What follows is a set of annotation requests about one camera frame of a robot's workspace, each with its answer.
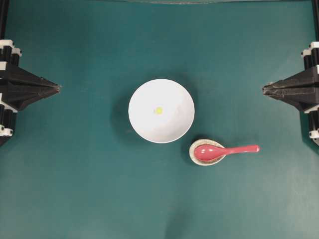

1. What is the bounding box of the yellow hexagonal prism block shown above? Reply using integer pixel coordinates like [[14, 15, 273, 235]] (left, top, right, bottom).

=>
[[154, 107, 163, 115]]

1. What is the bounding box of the left black frame rail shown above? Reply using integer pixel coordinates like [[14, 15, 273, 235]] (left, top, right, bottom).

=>
[[0, 0, 9, 40]]

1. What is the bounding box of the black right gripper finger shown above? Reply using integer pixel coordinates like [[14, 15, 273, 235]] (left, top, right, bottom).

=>
[[263, 91, 319, 112], [262, 65, 319, 92]]

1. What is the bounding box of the white round bowl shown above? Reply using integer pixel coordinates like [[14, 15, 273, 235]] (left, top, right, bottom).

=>
[[128, 79, 195, 143]]

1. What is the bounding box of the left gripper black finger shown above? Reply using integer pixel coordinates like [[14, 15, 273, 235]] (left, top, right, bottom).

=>
[[8, 65, 60, 90], [7, 88, 60, 111]]

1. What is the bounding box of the black frame rail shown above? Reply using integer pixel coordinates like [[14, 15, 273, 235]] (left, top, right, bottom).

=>
[[312, 0, 319, 41], [0, 0, 9, 40]]

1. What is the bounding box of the red plastic soup spoon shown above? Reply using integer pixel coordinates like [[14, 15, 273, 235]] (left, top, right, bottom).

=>
[[194, 144, 260, 161]]

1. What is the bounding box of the small crackle-glaze ceramic dish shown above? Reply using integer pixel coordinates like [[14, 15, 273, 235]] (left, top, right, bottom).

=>
[[189, 139, 225, 166]]

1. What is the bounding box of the right black frame rail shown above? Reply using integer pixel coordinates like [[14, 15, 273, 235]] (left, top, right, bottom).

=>
[[312, 0, 319, 41]]

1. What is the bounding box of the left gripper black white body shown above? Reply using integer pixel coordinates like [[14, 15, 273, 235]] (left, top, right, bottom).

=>
[[0, 39, 22, 146]]

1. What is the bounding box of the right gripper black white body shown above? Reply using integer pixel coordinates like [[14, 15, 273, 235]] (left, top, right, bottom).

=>
[[301, 42, 319, 145]]

